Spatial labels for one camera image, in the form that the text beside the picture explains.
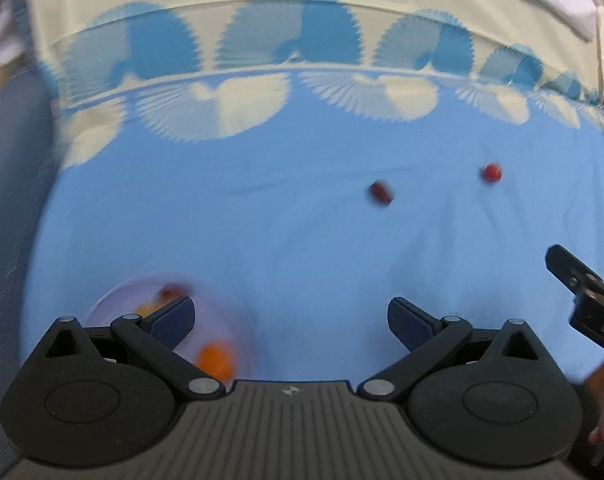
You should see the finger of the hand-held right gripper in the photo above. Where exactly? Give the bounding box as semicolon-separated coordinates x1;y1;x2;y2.
545;244;604;301

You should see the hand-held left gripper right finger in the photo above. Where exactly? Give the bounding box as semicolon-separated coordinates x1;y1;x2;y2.
357;297;541;401

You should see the dark red date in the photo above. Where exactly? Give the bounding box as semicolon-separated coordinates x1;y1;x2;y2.
367;179;394;207

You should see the light purple plate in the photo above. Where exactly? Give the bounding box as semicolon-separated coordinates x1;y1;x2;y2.
81;272;256;392

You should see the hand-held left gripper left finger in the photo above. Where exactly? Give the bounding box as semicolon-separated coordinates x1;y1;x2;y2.
46;296;224;399

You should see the blue fan-patterned sheet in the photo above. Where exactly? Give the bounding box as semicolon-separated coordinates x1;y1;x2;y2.
21;0;604;392

